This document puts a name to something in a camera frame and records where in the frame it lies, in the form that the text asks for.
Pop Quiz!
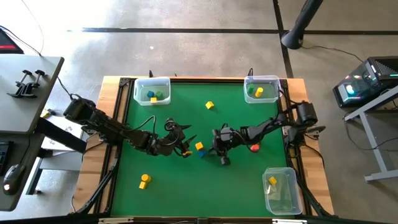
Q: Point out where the black fan cable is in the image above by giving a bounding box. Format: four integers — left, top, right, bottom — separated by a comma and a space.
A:
303, 45, 364, 63

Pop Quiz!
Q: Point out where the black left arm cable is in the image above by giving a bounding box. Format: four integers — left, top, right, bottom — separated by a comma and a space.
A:
126, 114, 157, 135

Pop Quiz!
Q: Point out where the black clamp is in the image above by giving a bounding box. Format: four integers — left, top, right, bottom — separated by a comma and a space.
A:
18, 69, 46, 99
6, 69, 33, 99

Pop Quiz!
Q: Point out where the grey side desk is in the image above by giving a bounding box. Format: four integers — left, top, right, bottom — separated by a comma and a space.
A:
0, 54, 65, 135

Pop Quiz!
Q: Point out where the black keyboard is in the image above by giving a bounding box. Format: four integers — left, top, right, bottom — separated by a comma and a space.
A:
0, 140, 14, 175

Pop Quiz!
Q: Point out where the silver metal bracket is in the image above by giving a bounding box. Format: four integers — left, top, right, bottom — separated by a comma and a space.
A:
272, 218, 308, 224
98, 217, 134, 224

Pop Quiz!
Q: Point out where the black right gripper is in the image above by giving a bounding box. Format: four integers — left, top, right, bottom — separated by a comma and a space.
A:
206, 126, 239, 166

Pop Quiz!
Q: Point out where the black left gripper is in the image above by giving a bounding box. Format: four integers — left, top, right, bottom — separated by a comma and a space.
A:
160, 119, 198, 158

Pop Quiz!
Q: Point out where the black monitor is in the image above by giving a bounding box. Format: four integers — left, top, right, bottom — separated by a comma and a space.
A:
0, 27, 25, 55

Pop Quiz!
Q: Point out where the black desk leg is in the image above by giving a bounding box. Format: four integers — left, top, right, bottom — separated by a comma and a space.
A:
34, 117, 88, 154

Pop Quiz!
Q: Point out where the black computer mouse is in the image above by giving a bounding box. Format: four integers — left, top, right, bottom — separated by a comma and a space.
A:
2, 164, 26, 197

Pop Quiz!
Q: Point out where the grey keyboard shelf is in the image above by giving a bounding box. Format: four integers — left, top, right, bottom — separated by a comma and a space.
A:
0, 133, 45, 212

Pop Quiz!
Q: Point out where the green table mat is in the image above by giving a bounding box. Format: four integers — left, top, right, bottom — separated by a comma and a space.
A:
110, 81, 289, 218

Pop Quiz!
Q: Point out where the thin black cable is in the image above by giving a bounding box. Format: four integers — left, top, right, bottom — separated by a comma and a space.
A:
20, 0, 45, 57

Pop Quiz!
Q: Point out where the desk with grey legs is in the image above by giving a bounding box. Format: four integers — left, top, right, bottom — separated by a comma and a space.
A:
343, 85, 398, 184

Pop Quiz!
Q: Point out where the computer tower with lights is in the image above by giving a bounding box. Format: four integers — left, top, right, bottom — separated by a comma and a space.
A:
332, 55, 398, 109

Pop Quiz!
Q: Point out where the clear plastic bin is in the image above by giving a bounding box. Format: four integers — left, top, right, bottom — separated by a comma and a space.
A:
133, 77, 172, 106
244, 75, 282, 105
261, 167, 303, 216

